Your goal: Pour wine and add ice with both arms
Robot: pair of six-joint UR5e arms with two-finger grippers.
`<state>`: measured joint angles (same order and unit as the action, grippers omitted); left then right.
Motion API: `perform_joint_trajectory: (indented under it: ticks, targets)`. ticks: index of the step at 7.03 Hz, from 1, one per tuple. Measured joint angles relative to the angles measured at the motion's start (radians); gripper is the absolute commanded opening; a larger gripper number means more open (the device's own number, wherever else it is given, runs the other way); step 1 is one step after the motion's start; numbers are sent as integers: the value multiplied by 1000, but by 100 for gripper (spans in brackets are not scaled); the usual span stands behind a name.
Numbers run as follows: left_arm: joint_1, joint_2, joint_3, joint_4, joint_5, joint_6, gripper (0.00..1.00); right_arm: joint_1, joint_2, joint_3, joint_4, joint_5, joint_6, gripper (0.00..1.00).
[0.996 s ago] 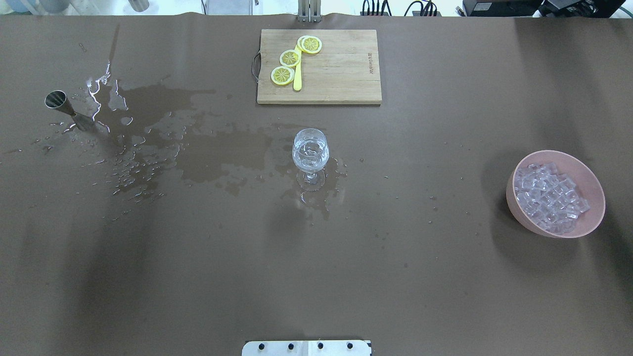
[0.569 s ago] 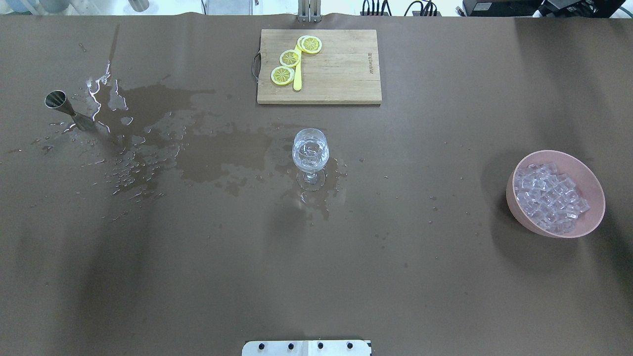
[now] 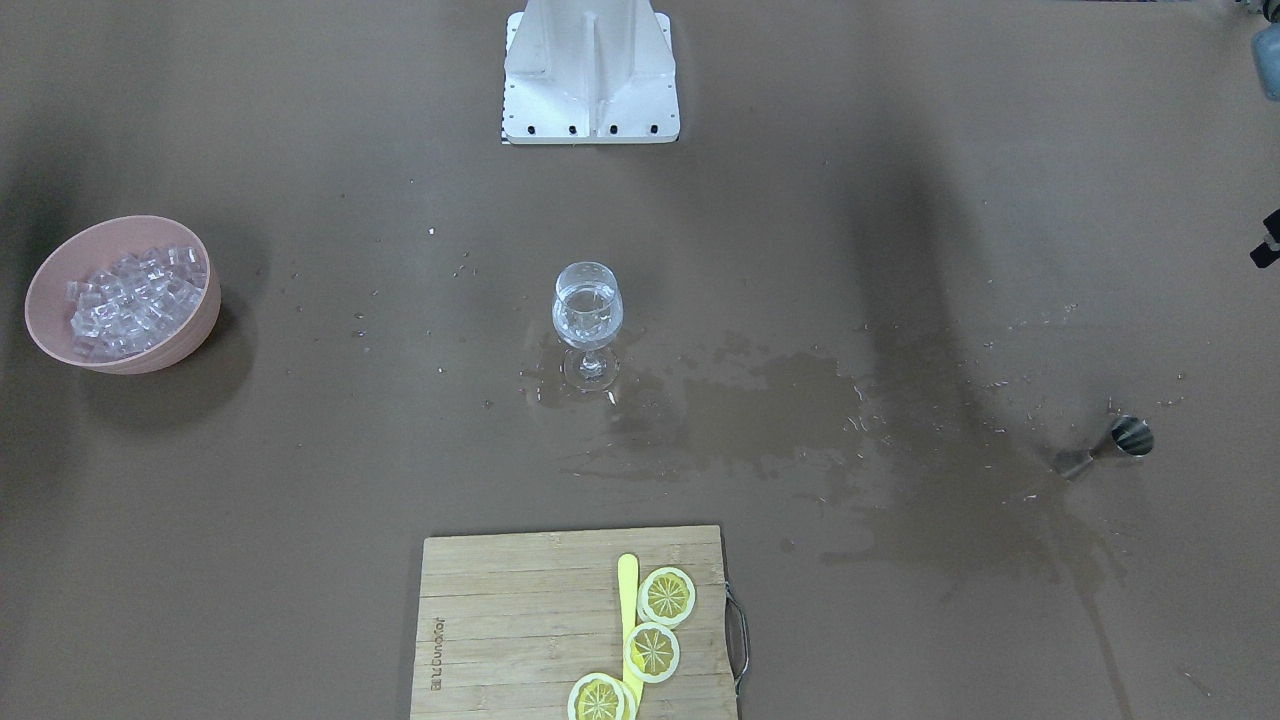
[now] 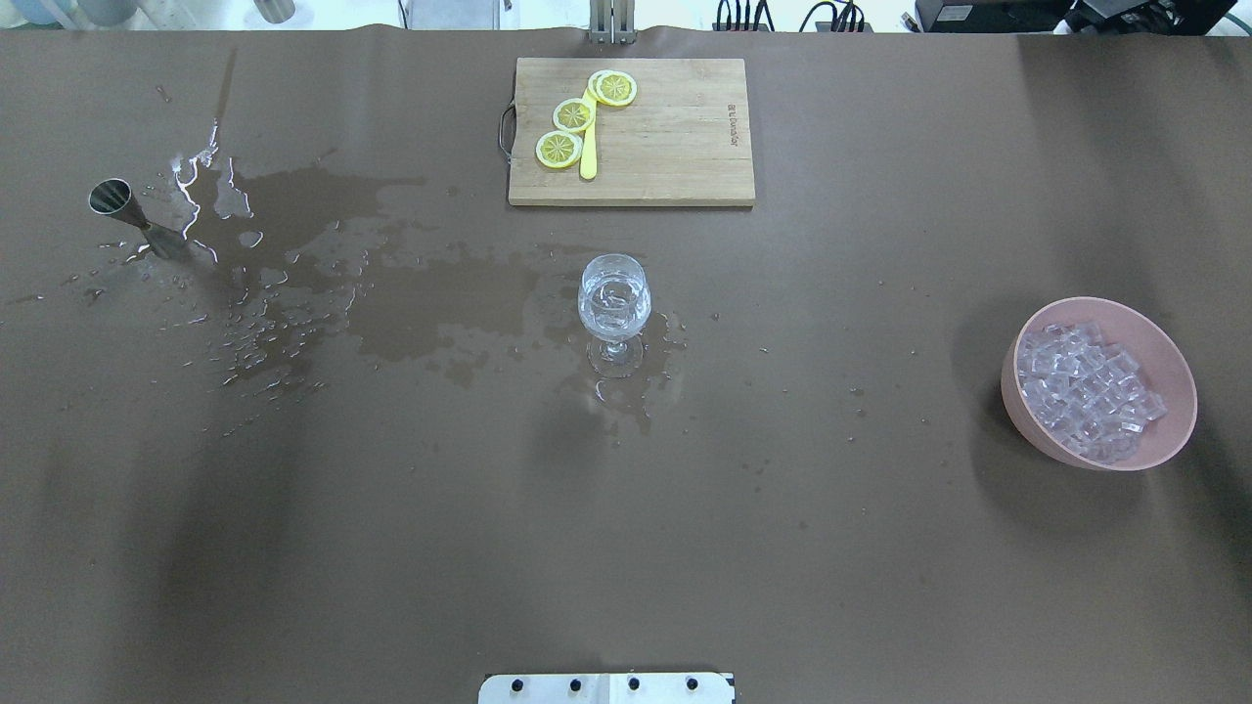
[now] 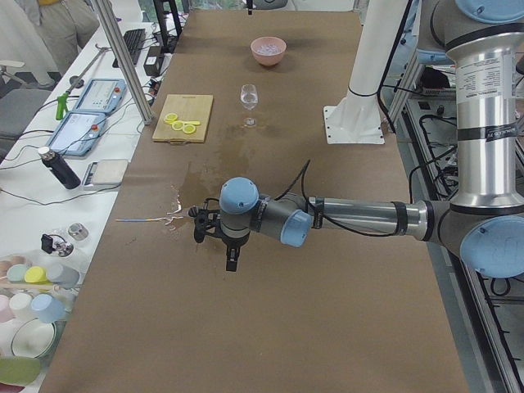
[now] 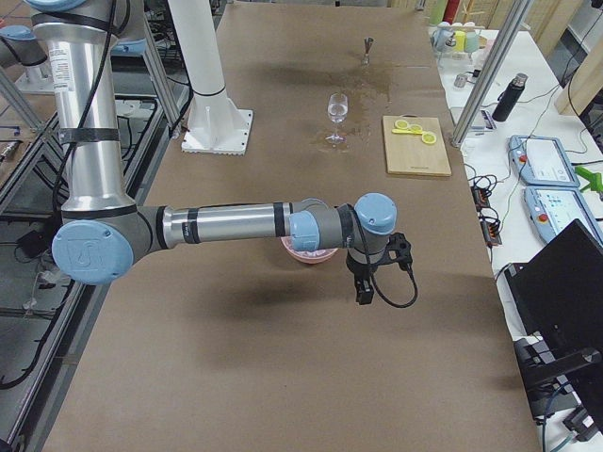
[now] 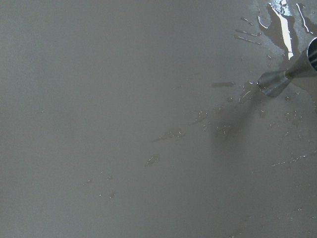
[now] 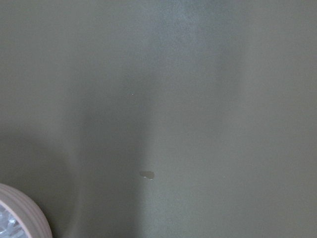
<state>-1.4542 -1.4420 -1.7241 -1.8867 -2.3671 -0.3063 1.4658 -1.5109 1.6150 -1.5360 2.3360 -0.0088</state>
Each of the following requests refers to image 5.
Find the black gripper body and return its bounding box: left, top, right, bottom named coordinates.
left=193, top=199, right=250, bottom=247

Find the clear wine glass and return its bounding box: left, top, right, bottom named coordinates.
left=240, top=84, right=259, bottom=127

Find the pile of clear ice cubes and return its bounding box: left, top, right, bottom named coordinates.
left=255, top=44, right=280, bottom=56

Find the middle lemon slice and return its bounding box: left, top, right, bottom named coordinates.
left=171, top=120, right=184, bottom=131

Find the far lemon slice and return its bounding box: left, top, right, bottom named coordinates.
left=164, top=112, right=178, bottom=124

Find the white kitchen scale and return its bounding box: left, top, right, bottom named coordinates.
left=81, top=159, right=129, bottom=191

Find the wooden cutting board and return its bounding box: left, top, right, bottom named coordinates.
left=152, top=94, right=214, bottom=143

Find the small steel cup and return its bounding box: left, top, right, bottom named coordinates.
left=67, top=223, right=89, bottom=242

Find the black water bottle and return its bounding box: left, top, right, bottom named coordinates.
left=38, top=146, right=81, bottom=189

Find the lower teach pendant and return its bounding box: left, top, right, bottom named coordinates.
left=47, top=111, right=106, bottom=157

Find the teach pendant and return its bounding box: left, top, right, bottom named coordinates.
left=47, top=111, right=106, bottom=157
left=74, top=78, right=127, bottom=115

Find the upper teach pendant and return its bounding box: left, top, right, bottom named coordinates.
left=74, top=78, right=127, bottom=115

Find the pink bowl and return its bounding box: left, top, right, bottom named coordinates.
left=251, top=37, right=287, bottom=66

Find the light blue cup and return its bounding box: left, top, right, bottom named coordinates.
left=30, top=293, right=67, bottom=323

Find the yellow cup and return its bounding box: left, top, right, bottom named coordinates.
left=24, top=266, right=50, bottom=284

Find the black keyboard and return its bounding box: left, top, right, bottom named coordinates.
left=124, top=28, right=146, bottom=65

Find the white plate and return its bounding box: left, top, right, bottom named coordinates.
left=11, top=318, right=56, bottom=359

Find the lemon slice near handle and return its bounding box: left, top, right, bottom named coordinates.
left=182, top=124, right=197, bottom=134

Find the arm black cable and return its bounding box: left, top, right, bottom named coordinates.
left=273, top=159, right=400, bottom=237

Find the white pedestal base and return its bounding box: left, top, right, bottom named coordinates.
left=323, top=0, right=411, bottom=145

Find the green handled tool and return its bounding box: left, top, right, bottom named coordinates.
left=55, top=43, right=114, bottom=122

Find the aluminium frame post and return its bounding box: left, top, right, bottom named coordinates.
left=92, top=0, right=154, bottom=125

